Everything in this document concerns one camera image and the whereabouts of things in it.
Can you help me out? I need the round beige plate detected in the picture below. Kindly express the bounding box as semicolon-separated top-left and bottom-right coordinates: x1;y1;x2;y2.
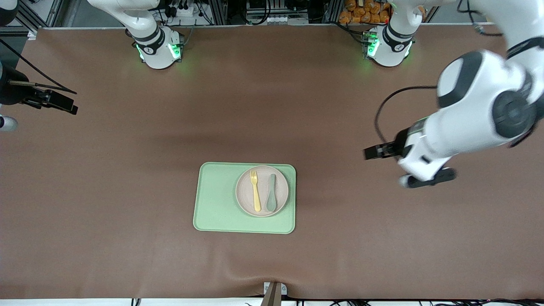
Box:
235;165;290;218

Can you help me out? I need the yellow plastic fork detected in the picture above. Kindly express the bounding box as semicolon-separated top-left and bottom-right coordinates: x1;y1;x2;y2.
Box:
250;169;262;212

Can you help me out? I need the brown table cloth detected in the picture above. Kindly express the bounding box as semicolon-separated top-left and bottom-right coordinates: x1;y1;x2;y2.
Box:
0;23;544;300

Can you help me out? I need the green plastic spoon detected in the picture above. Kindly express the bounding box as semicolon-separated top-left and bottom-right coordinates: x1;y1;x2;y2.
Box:
266;173;277;213

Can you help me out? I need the white power strip with plugs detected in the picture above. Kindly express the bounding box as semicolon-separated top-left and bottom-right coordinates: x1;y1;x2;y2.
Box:
164;0;213;20

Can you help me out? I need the long white socket strip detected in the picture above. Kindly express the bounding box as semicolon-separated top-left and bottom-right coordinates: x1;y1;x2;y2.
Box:
246;15;309;25

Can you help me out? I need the light green rectangular tray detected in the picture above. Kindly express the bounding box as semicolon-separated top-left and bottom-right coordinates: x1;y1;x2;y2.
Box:
193;162;296;235

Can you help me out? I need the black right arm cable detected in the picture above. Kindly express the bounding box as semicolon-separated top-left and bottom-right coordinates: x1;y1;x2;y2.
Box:
0;39;78;95

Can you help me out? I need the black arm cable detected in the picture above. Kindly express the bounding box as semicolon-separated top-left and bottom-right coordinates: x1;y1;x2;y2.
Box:
0;39;78;95
375;86;438;160

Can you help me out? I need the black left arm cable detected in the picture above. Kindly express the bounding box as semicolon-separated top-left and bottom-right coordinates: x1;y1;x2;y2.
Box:
375;86;438;160

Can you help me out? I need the aluminium frame post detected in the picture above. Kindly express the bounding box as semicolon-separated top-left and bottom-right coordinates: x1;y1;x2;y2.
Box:
13;0;64;40

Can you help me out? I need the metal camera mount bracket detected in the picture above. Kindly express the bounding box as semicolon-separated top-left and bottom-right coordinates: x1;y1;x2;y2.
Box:
263;281;288;306

